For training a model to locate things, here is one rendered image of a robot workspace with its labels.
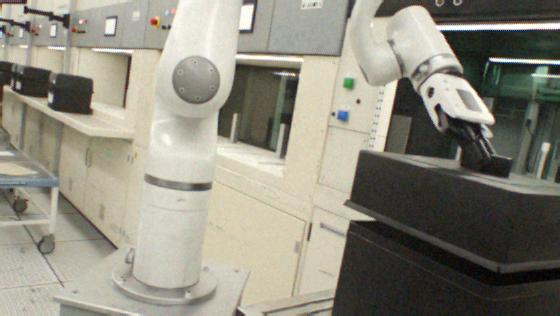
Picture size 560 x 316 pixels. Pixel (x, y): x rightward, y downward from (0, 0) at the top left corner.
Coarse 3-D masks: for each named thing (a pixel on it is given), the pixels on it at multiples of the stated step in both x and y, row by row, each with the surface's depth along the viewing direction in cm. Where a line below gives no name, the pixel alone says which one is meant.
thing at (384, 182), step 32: (384, 160) 71; (416, 160) 73; (448, 160) 86; (512, 160) 69; (352, 192) 77; (384, 192) 71; (416, 192) 66; (448, 192) 61; (480, 192) 57; (512, 192) 54; (544, 192) 57; (416, 224) 65; (448, 224) 61; (480, 224) 57; (512, 224) 54; (544, 224) 57; (480, 256) 57; (512, 256) 55; (544, 256) 59
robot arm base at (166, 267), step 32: (160, 192) 75; (192, 192) 76; (160, 224) 76; (192, 224) 77; (128, 256) 83; (160, 256) 77; (192, 256) 79; (128, 288) 76; (160, 288) 77; (192, 288) 80
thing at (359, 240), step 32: (352, 224) 78; (384, 224) 83; (352, 256) 77; (384, 256) 71; (416, 256) 66; (448, 256) 92; (352, 288) 77; (384, 288) 71; (416, 288) 65; (448, 288) 61; (480, 288) 57; (512, 288) 58; (544, 288) 62
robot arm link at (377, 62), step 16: (368, 0) 79; (352, 16) 83; (368, 16) 80; (352, 32) 83; (368, 32) 81; (352, 48) 85; (368, 48) 82; (384, 48) 83; (368, 64) 83; (384, 64) 83; (368, 80) 86; (384, 80) 85
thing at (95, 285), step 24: (96, 264) 85; (216, 264) 95; (72, 288) 75; (96, 288) 76; (216, 288) 84; (240, 288) 86; (72, 312) 72; (96, 312) 72; (120, 312) 70; (144, 312) 71; (168, 312) 72; (192, 312) 73; (216, 312) 75
